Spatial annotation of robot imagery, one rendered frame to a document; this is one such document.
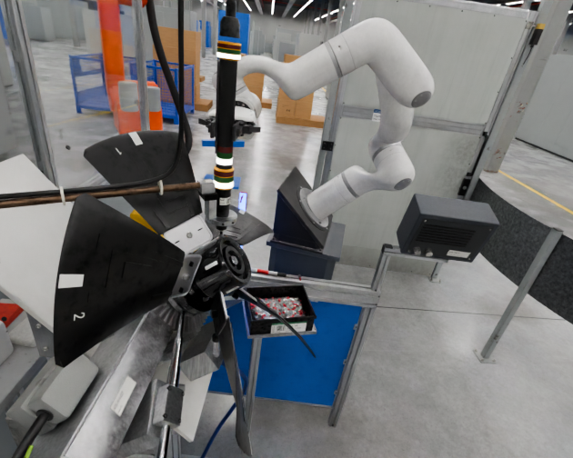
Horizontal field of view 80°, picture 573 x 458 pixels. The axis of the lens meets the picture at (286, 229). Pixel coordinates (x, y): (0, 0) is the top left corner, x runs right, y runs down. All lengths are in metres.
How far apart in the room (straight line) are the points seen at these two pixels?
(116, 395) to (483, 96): 2.62
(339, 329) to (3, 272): 1.14
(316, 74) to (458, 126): 1.97
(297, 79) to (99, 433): 0.80
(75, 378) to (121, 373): 0.06
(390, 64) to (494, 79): 1.87
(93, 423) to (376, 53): 0.91
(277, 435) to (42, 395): 1.41
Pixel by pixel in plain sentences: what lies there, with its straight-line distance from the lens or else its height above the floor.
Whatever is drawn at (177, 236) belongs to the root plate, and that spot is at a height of 1.25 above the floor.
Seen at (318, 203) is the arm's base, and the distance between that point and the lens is 1.38.
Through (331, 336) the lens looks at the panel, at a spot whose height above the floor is 0.59.
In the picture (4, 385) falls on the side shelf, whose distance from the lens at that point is 1.10.
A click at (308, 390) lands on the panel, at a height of 0.23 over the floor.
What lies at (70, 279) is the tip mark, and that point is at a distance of 0.52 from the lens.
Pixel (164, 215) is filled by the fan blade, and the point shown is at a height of 1.29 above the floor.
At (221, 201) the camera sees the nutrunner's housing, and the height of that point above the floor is 1.32.
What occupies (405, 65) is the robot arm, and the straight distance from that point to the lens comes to 0.98.
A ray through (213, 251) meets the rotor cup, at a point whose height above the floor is 1.26.
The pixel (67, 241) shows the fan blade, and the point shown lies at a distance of 0.51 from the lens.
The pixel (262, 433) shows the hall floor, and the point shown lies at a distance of 1.91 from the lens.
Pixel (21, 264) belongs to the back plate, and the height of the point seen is 1.23.
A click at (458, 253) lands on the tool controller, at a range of 1.32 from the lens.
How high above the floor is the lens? 1.65
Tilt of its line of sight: 28 degrees down
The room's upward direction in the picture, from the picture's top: 8 degrees clockwise
